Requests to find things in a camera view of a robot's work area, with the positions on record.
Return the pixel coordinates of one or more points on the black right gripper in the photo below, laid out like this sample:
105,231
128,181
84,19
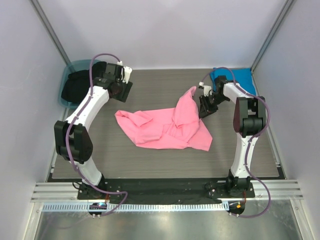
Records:
207,107

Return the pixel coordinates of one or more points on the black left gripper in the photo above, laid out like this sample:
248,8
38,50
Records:
126,88

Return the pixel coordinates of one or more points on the pink t shirt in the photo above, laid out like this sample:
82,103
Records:
170,128

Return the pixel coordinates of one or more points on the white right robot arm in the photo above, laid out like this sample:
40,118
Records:
249,119

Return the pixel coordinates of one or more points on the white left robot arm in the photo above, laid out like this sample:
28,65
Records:
72,140

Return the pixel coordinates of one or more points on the black t shirt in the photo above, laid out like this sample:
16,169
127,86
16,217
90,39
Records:
77,83

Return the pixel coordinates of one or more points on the folded blue t shirt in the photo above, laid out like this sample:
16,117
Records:
243,76

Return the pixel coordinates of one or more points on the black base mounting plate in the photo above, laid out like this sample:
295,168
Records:
167,190

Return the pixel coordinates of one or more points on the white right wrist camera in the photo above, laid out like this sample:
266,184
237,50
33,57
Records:
207,89

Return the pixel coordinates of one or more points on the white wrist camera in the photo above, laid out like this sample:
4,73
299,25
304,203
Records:
125,72
207,89

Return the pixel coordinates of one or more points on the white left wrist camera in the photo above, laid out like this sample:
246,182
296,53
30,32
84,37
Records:
125,72

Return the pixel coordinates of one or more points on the aluminium front rail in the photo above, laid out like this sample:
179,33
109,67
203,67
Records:
275,189

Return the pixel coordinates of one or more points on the white slotted cable duct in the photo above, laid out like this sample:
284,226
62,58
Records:
94,207

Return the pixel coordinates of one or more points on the left aluminium corner post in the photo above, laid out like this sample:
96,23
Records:
49,29

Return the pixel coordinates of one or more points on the aluminium corner post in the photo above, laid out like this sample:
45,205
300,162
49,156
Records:
49,29
284,11

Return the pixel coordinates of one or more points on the right aluminium corner post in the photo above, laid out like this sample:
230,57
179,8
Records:
284,11

